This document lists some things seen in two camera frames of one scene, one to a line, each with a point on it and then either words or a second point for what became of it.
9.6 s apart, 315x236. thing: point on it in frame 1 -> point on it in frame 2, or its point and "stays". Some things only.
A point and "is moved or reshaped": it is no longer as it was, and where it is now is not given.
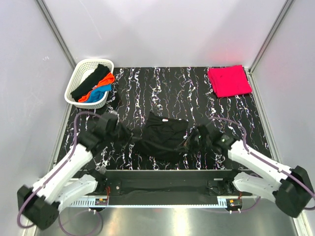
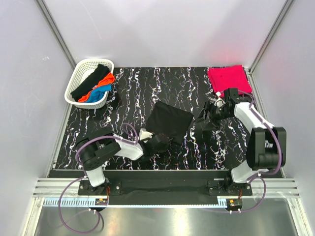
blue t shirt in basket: x=99 y=93 stays
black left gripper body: x=122 y=135 -> x=163 y=149
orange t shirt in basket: x=107 y=80 stays
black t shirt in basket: x=91 y=82 stays
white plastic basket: x=82 y=68 stays
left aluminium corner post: x=57 y=32 stays
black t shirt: x=163 y=138 is moved or reshaped
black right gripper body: x=194 y=142 -> x=221 y=113
